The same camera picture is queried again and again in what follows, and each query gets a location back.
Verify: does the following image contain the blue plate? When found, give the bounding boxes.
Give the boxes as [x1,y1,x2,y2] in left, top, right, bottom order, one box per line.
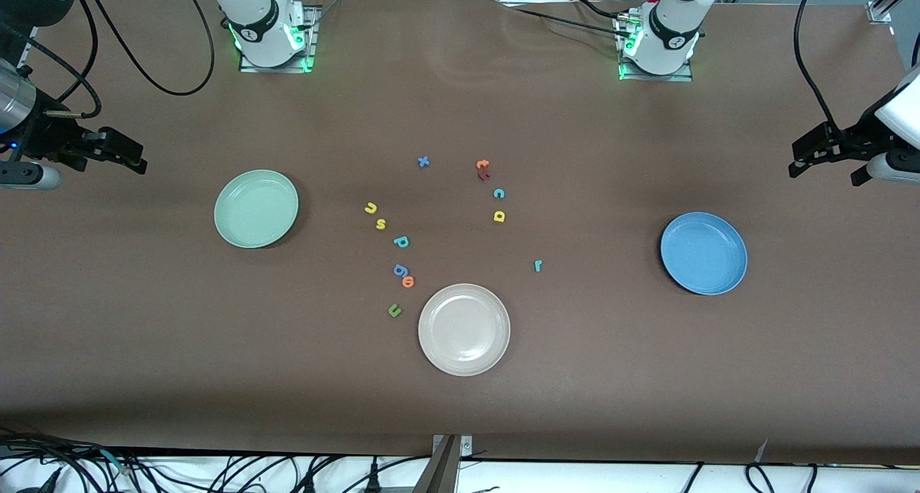
[660,211,749,296]

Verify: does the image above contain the light green plate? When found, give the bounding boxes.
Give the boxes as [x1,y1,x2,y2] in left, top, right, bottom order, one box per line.
[213,169,300,249]

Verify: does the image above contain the brown table cover sheet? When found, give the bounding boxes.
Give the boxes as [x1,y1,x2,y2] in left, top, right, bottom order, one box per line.
[0,0,920,465]

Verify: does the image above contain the beige plate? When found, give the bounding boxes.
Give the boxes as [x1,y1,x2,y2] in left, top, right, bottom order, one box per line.
[418,283,512,377]

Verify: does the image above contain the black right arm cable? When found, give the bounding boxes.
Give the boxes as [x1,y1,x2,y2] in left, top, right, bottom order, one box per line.
[22,0,216,120]

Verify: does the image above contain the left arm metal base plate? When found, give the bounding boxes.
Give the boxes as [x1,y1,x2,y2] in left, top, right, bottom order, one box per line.
[618,15,694,83]

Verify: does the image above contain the thin black base cable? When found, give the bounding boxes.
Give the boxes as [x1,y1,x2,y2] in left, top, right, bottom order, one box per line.
[496,0,625,35]
[571,0,642,19]

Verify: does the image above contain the teal floor cable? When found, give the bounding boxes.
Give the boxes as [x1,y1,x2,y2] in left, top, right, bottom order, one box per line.
[97,446,134,472]

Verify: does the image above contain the looped black floor cable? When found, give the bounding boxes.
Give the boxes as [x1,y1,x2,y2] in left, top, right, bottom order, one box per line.
[744,463,820,493]

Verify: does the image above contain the aluminium frame post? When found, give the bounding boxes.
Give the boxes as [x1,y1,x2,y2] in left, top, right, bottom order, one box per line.
[413,434,474,493]

